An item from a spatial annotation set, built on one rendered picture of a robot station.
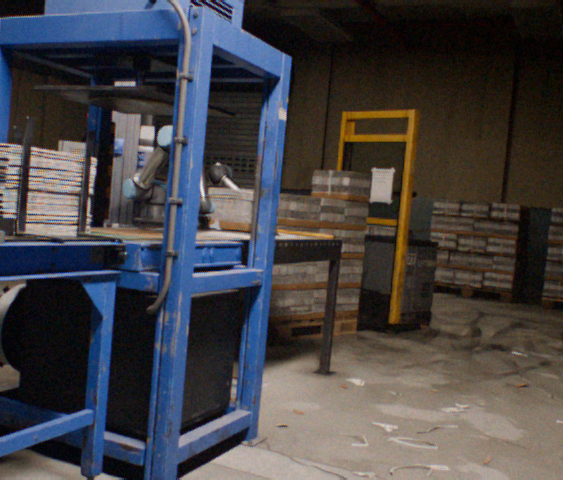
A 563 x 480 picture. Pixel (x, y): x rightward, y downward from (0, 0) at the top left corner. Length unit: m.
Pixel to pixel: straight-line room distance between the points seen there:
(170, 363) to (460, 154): 9.41
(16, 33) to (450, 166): 9.23
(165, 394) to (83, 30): 1.25
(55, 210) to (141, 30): 0.65
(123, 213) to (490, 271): 6.21
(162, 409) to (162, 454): 0.15
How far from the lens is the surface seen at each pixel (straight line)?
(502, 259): 9.50
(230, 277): 2.49
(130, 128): 4.29
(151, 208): 4.09
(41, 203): 2.21
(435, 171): 11.37
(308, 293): 5.16
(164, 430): 2.32
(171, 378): 2.27
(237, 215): 3.89
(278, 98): 2.76
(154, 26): 2.36
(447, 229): 9.64
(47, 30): 2.65
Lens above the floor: 0.94
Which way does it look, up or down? 3 degrees down
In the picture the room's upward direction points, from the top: 5 degrees clockwise
